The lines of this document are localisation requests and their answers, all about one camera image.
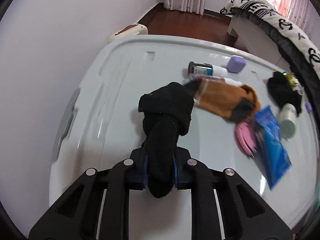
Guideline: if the black sock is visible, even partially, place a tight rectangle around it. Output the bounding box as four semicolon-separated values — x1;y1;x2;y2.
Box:
267;72;302;116
138;82;194;198

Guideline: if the blue foil packet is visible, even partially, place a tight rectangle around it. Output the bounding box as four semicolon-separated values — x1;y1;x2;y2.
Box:
253;105;292;190

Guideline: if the pink round compact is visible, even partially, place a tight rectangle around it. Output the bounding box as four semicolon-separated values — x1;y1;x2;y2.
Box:
235;122;257;158

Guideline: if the white plastic storage lid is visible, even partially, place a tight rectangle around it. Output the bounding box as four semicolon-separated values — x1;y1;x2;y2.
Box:
49;35;319;234

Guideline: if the small white green bottle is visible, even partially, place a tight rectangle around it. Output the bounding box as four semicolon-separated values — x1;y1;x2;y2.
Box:
278;103;297;140

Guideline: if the brown orange sock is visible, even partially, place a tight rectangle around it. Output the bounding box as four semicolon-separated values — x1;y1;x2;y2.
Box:
184;79;261;123

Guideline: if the white red thin tube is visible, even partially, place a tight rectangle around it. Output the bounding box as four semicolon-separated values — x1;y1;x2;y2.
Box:
188;74;243;87

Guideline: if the gold tinsel wrapper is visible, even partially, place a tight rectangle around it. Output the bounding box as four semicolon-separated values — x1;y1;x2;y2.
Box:
283;72;303;96

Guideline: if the purple small box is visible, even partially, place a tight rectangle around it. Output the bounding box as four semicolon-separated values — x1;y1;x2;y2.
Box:
227;56;246;73

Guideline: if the white blue glue tube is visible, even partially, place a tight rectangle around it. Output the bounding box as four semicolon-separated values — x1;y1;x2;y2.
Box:
188;61;228;77

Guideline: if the black white logo blanket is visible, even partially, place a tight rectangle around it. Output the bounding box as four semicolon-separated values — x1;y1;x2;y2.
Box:
220;0;319;101

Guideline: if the white brown floor object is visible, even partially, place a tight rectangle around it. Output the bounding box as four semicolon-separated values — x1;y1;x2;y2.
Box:
107;23;148;43

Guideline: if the white bed frame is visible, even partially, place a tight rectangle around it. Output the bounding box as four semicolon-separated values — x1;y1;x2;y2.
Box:
227;16;291;72

